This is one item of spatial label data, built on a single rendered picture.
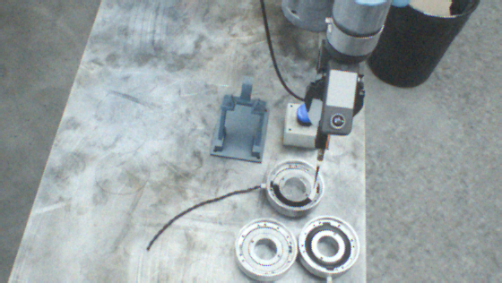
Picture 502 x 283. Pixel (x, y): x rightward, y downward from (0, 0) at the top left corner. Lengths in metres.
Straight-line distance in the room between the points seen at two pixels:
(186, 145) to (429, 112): 1.38
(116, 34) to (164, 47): 0.11
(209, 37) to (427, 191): 1.12
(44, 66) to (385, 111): 1.31
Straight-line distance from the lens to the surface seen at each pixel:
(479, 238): 2.12
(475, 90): 2.48
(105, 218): 1.06
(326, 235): 1.03
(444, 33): 2.12
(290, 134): 1.10
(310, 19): 1.32
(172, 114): 1.17
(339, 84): 0.87
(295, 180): 1.08
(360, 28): 0.81
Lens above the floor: 1.75
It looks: 57 degrees down
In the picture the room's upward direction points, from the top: 8 degrees clockwise
